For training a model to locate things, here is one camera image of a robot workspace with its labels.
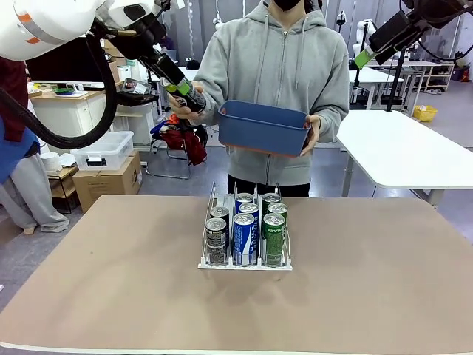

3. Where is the person in grey hoodie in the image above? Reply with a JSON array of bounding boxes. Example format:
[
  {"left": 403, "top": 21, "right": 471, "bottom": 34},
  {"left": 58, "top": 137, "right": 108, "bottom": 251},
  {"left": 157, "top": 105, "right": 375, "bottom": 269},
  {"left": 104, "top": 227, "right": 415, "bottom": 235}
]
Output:
[{"left": 194, "top": 0, "right": 350, "bottom": 199}]

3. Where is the white lab table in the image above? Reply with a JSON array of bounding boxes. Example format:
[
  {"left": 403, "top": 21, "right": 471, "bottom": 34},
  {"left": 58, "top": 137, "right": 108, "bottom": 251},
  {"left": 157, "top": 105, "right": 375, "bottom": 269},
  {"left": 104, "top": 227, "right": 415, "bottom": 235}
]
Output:
[{"left": 349, "top": 66, "right": 406, "bottom": 110}]

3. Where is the yellow plastic bin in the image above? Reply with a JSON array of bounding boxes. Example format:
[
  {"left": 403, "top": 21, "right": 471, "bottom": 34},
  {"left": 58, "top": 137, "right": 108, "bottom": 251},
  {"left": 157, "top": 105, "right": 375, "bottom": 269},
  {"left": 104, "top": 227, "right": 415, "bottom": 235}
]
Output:
[{"left": 412, "top": 105, "right": 438, "bottom": 123}]

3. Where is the clear plastic can dispenser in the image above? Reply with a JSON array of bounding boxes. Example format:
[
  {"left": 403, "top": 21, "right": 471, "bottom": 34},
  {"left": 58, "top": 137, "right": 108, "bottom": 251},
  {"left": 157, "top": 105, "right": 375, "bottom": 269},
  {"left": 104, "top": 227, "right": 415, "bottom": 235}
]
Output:
[{"left": 197, "top": 180, "right": 293, "bottom": 271}]

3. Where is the black beverage can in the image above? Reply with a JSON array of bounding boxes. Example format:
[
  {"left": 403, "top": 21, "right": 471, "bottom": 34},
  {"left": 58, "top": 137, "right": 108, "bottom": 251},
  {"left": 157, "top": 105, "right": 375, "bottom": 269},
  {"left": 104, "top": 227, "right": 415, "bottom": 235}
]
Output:
[
  {"left": 209, "top": 206, "right": 231, "bottom": 223},
  {"left": 168, "top": 83, "right": 207, "bottom": 115},
  {"left": 205, "top": 217, "right": 230, "bottom": 266}
]

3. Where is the blue basket with orange handles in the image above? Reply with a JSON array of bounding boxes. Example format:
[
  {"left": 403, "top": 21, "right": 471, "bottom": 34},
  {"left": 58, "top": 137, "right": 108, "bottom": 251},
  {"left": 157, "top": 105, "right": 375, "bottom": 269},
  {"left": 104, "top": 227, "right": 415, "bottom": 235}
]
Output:
[{"left": 217, "top": 99, "right": 311, "bottom": 158}]

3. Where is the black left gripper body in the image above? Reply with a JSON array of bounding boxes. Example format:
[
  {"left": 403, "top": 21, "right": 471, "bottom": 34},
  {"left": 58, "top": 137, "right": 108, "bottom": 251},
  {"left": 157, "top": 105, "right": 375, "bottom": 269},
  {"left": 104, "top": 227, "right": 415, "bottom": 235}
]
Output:
[{"left": 106, "top": 14, "right": 167, "bottom": 73}]

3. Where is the red black jacket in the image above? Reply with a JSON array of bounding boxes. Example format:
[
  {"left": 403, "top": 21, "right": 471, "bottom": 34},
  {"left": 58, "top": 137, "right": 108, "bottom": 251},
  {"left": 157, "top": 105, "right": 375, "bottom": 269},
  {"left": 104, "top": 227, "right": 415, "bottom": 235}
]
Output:
[{"left": 149, "top": 112, "right": 208, "bottom": 166}]

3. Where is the small white desk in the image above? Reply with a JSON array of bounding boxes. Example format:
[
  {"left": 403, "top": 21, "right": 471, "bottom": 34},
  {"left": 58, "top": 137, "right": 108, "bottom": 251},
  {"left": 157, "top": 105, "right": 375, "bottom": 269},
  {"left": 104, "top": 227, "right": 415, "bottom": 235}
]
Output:
[{"left": 177, "top": 66, "right": 200, "bottom": 83}]

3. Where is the blue beverage can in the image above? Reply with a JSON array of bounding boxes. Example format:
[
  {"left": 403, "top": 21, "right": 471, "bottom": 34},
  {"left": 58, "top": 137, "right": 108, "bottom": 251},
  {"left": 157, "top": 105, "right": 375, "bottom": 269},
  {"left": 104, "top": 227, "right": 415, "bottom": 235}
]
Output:
[
  {"left": 238, "top": 202, "right": 259, "bottom": 219},
  {"left": 232, "top": 212, "right": 259, "bottom": 267},
  {"left": 234, "top": 192, "right": 255, "bottom": 208}
]

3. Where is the person's left hand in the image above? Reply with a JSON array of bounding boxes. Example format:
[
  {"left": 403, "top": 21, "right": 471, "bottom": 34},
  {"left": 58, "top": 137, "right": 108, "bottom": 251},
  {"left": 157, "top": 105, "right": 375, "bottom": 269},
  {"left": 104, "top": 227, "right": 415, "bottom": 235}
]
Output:
[{"left": 300, "top": 113, "right": 321, "bottom": 157}]

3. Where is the person's right hand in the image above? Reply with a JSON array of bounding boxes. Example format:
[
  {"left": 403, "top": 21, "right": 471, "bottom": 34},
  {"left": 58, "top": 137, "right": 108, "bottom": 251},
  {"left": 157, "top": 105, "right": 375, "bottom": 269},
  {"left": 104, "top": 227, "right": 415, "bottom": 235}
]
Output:
[{"left": 165, "top": 81, "right": 211, "bottom": 124}]

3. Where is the translucent white storage bin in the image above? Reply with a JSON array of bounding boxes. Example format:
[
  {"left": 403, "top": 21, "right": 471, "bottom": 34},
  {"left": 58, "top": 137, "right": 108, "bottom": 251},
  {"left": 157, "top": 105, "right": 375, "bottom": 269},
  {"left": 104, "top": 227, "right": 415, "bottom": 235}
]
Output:
[{"left": 69, "top": 131, "right": 135, "bottom": 172}]

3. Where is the black monitor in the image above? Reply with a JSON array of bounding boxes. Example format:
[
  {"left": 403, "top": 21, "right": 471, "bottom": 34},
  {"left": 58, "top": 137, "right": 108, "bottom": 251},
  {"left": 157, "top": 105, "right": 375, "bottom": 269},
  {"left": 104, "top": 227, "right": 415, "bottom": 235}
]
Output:
[{"left": 25, "top": 36, "right": 109, "bottom": 84}]

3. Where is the black studio light stand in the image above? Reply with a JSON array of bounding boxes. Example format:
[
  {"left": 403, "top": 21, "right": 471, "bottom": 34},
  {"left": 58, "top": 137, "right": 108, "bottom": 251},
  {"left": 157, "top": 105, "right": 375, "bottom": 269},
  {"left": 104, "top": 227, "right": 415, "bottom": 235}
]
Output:
[{"left": 335, "top": 10, "right": 347, "bottom": 66}]

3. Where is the black left arm cable bundle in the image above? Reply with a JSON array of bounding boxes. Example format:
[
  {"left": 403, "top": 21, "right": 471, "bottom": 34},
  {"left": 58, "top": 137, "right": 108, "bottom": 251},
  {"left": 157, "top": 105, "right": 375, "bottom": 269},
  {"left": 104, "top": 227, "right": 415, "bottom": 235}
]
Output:
[{"left": 0, "top": 21, "right": 118, "bottom": 149}]

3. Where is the wooden shelf unit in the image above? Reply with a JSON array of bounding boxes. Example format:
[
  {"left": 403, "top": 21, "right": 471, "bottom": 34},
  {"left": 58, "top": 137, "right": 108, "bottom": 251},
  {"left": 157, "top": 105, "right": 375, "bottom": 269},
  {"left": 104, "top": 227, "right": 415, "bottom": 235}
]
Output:
[{"left": 421, "top": 61, "right": 455, "bottom": 94}]

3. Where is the small wooden side table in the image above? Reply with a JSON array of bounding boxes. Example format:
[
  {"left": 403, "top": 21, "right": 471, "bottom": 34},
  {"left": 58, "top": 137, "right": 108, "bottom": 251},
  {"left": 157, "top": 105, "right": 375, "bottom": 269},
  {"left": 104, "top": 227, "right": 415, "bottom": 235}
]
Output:
[{"left": 39, "top": 152, "right": 81, "bottom": 215}]

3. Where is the black bag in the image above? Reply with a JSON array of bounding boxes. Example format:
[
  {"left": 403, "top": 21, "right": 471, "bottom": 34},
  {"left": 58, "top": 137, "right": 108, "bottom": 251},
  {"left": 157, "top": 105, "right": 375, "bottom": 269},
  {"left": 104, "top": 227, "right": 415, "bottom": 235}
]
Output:
[{"left": 112, "top": 91, "right": 158, "bottom": 108}]

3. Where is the person's right forearm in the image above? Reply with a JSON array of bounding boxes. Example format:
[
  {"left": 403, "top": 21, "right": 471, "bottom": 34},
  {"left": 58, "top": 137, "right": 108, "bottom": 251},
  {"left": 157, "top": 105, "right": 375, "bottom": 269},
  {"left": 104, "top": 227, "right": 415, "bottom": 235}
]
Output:
[{"left": 199, "top": 84, "right": 229, "bottom": 126}]

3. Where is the black camera stand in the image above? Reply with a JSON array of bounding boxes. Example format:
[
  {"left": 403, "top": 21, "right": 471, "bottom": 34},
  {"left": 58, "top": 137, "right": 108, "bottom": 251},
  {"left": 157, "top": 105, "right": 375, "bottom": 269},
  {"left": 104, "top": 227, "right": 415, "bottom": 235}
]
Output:
[{"left": 386, "top": 47, "right": 415, "bottom": 112}]

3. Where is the brown cardboard box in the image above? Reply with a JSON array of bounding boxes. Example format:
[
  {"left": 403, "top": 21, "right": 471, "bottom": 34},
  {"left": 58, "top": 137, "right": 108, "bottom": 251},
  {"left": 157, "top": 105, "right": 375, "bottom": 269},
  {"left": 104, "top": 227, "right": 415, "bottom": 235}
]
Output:
[{"left": 72, "top": 150, "right": 143, "bottom": 214}]

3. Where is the person's left forearm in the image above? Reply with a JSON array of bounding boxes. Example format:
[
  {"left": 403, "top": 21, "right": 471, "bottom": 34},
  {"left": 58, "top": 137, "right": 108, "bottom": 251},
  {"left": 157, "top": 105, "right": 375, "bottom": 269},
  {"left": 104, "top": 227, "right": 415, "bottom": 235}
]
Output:
[{"left": 313, "top": 103, "right": 350, "bottom": 145}]

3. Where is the metal chair frame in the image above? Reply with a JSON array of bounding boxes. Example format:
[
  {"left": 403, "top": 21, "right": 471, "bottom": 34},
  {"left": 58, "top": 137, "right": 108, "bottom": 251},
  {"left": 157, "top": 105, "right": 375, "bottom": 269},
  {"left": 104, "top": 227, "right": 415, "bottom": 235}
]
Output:
[{"left": 146, "top": 140, "right": 191, "bottom": 181}]

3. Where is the bystander in grey trousers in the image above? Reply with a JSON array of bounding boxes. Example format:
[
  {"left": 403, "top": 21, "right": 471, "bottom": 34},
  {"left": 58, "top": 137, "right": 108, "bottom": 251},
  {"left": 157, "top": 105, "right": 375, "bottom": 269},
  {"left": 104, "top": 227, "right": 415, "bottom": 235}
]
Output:
[{"left": 0, "top": 55, "right": 70, "bottom": 237}]

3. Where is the large white table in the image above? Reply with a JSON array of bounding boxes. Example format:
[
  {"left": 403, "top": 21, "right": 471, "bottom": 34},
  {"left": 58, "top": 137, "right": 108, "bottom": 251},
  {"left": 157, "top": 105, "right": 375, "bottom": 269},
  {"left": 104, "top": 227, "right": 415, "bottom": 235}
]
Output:
[{"left": 336, "top": 109, "right": 473, "bottom": 208}]

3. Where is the white cabinet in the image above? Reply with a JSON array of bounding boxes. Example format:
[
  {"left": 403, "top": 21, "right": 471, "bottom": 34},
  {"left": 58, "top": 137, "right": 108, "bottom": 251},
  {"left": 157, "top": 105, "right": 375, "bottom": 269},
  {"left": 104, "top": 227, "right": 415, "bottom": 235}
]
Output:
[{"left": 28, "top": 88, "right": 112, "bottom": 140}]

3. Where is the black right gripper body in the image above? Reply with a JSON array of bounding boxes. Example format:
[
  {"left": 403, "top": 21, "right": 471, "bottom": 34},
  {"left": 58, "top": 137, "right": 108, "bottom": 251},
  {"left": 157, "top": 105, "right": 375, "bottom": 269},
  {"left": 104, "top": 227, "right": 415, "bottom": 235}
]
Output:
[{"left": 404, "top": 5, "right": 446, "bottom": 40}]

